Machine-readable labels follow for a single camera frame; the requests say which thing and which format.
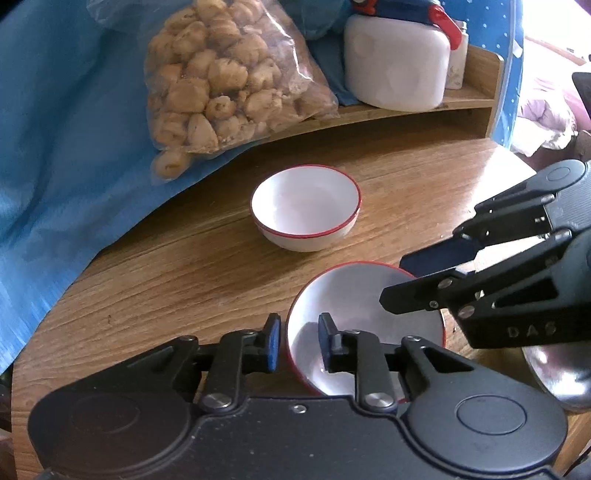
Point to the purple white bedding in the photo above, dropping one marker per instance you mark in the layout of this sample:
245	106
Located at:
547	123

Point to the white thermos cup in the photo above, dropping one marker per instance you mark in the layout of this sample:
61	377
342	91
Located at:
458	59

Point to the light blue cloth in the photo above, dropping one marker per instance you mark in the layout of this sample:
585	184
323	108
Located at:
76	153

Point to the blue dotted tent fabric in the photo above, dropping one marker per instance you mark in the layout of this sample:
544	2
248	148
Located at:
494	65

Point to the white jug blue lid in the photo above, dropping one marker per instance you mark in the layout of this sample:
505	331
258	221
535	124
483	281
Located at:
396	53

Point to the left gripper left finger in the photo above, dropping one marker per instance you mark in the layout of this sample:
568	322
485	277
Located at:
227	363

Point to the bag of snacks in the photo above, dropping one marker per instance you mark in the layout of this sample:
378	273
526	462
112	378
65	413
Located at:
219	75

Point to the matte steel bowl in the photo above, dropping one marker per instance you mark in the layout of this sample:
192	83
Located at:
563	371

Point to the white bowl red rim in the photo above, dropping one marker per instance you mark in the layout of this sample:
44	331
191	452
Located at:
351	294
306	208

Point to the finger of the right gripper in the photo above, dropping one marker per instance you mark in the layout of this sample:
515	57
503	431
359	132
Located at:
529	283
466	255

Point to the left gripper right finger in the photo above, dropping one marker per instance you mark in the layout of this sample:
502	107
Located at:
371	363

